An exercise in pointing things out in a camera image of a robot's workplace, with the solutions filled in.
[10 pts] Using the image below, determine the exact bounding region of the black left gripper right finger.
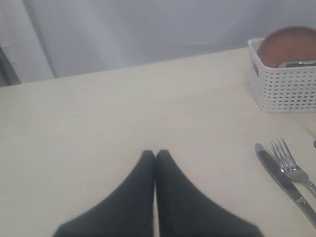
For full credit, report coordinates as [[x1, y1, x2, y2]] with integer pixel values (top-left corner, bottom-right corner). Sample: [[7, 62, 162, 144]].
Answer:
[[155, 150, 263, 237]]

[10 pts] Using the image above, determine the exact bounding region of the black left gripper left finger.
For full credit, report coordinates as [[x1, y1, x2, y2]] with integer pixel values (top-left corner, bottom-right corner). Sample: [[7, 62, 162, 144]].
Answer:
[[54, 150, 155, 237]]

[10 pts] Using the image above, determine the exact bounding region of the silver metal knife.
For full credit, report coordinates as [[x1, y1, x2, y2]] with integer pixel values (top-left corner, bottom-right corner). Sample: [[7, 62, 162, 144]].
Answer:
[[255, 143, 316, 228]]

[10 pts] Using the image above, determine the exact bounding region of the silver metal fork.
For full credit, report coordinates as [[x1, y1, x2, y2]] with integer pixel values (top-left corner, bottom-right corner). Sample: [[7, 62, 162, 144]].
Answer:
[[270, 138, 316, 197]]

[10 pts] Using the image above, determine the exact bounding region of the shiny metal cup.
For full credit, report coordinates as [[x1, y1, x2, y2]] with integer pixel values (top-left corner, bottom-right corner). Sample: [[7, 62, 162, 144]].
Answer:
[[278, 59, 316, 68]]

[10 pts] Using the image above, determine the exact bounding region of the brown round plate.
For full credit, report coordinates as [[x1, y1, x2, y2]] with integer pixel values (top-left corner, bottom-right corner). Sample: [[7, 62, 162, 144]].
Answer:
[[257, 26, 316, 68]]

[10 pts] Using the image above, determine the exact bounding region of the white perforated plastic basket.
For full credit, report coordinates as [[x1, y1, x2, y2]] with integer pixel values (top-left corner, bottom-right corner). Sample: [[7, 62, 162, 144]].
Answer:
[[248, 38, 316, 114]]

